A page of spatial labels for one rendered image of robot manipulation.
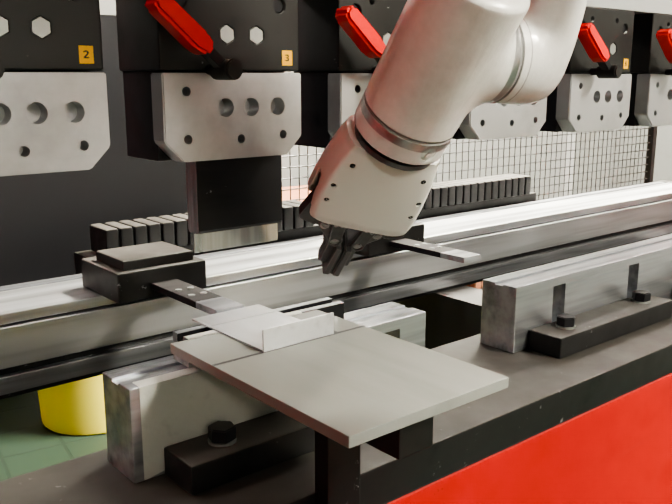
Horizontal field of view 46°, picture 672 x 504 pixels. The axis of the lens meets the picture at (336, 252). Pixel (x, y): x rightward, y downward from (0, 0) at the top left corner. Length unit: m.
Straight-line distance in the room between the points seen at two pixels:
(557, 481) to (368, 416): 0.51
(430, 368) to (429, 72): 0.26
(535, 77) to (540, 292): 0.54
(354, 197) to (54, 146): 0.25
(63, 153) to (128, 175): 0.63
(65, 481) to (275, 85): 0.43
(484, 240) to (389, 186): 0.77
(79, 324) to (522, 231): 0.86
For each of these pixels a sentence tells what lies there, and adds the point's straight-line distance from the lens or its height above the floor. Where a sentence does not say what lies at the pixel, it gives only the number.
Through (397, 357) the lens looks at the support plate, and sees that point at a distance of 0.74.
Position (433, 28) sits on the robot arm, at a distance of 0.61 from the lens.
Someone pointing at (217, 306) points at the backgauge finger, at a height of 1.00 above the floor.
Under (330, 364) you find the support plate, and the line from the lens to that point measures 0.72.
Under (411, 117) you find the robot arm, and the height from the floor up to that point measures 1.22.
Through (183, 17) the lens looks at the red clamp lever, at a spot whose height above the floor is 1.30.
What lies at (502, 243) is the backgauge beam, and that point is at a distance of 1.51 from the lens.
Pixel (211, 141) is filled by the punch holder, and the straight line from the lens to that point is 0.74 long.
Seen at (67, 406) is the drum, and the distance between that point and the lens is 3.01.
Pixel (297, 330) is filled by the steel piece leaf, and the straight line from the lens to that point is 0.77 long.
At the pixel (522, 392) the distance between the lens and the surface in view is 1.01.
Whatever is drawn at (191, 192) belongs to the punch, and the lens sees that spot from 0.79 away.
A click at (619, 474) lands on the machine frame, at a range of 1.21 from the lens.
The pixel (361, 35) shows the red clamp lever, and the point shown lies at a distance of 0.80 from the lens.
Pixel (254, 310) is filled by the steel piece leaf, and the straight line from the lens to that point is 0.87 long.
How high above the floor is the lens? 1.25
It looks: 12 degrees down
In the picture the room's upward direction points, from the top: straight up
